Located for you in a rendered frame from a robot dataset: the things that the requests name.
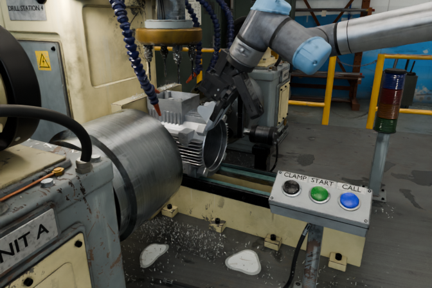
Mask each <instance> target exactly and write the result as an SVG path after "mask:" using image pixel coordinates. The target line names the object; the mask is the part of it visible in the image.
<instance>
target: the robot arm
mask: <svg viewBox="0 0 432 288"><path fill-rule="evenodd" d="M290 11H291V6H290V4H289V3H287V2H286V1H284V0H256V2H255V3H254V5H253V7H251V9H250V12H249V14H248V16H247V17H246V20H245V21H244V24H243V25H242V27H241V29H240V31H239V33H238V34H237V36H236V38H235V40H234V41H233V44H232V45H231V48H230V49H228V48H226V49H225V50H223V49H222V50H221V51H220V53H219V55H220V58H219V59H218V61H217V63H216V65H215V67H214V68H213V69H210V71H207V72H206V74H205V76H204V78H203V80H202V82H201V84H200V86H199V88H198V90H200V91H201V92H202V93H204V94H203V95H205V96H206V97H208V98H209V99H210V98H212V99H214V101H211V102H206V103H205V104H204V106H203V105H200V106H198V108H197V111H198V113H199V114H200V115H201V116H202V118H203V119H204V120H205V121H206V129H205V130H206V131H208V130H210V129H213V128H214V127H215V126H216V124H218V123H219V121H220V120H221V118H222V117H223V116H224V115H225V114H226V112H227V111H228V109H229V108H230V107H231V105H232V103H233V102H234V101H235V100H236V98H237V97H238V95H240V97H241V99H242V101H243V103H244V105H245V108H246V110H247V113H248V114H249V117H250V118H251V119H252V120H254V119H256V118H259V117H260V116H261V115H263V114H264V109H263V107H262V104H261V103H260V100H259V99H258V96H257V94H256V92H255V89H254V87H253V85H252V83H251V81H250V79H249V76H248V74H247V73H251V72H252V71H253V70H254V68H255V66H257V65H258V63H259V62H260V60H261V58H262V57H263V55H264V53H265V52H266V50H267V48H268V47H269V48H270V49H272V50H273V51H274V52H275V53H277V54H278V55H279V56H281V57H282V58H284V59H285V60H286V61H288V62H289V63H291V64H292V65H293V66H294V67H295V68H296V69H299V70H301V71H303V72H304V73H305V74H307V75H313V74H314V73H315V72H317V70H318V69H319V68H320V67H321V66H322V65H323V64H324V63H325V61H326V60H327V59H328V57H335V56H339V55H345V54H349V53H357V52H362V51H370V50H378V49H383V48H390V47H395V46H403V45H407V44H415V43H420V42H427V41H432V2H428V3H423V4H418V5H415V6H409V7H405V8H400V9H396V10H391V11H388V12H383V13H377V14H373V15H368V16H365V17H360V18H356V19H351V20H347V21H342V22H337V23H332V24H327V25H324V26H317V27H312V28H305V27H304V26H302V25H301V24H299V23H298V22H296V21H294V20H293V19H291V18H290V17H289V16H288V15H289V12H290ZM243 71H244V72H243ZM211 72H213V73H211ZM204 80H205V81H204ZM203 82H204V83H203Z"/></svg>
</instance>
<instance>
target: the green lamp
mask: <svg viewBox="0 0 432 288"><path fill-rule="evenodd" d="M397 120H398V118H397V119H385V118H380V117H378V116H377V115H376V119H375V126H374V129H375V130H377V131H381V132H395V130H396V125H397Z"/></svg>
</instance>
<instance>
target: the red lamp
mask: <svg viewBox="0 0 432 288"><path fill-rule="evenodd" d="M403 90H404V89H386V88H383V87H381V92H380V97H379V101H380V102H381V103H384V104H390V105H398V104H401V100H402V95H403Z"/></svg>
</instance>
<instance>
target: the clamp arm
mask: <svg viewBox="0 0 432 288"><path fill-rule="evenodd" d="M236 116H237V138H243V137H244V136H245V134H244V133H246V130H247V129H246V108H245V105H244V103H243V101H242V99H241V97H240V95H238V112H236ZM244 130H245V131H244Z"/></svg>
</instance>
